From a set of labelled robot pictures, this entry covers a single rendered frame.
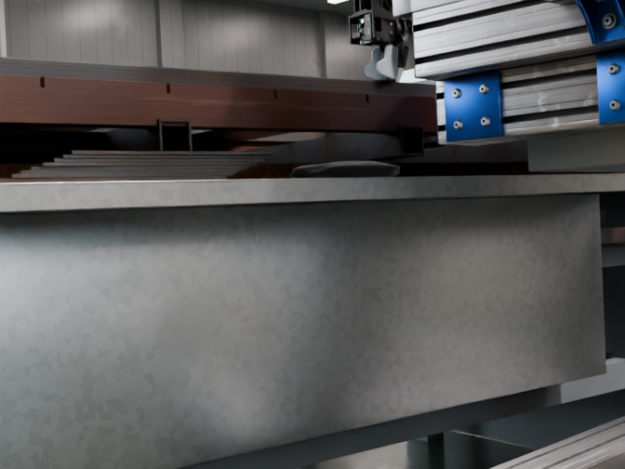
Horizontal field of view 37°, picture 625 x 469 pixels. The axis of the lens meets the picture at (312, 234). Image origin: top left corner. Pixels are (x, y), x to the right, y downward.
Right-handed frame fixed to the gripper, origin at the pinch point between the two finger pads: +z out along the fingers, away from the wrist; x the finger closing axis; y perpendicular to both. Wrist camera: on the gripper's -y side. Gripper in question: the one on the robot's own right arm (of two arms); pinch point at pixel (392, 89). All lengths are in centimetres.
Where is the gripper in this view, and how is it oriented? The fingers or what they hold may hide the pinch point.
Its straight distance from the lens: 179.2
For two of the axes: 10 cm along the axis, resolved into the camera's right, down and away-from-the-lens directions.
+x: 5.9, -0.1, -8.1
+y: -8.0, 0.5, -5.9
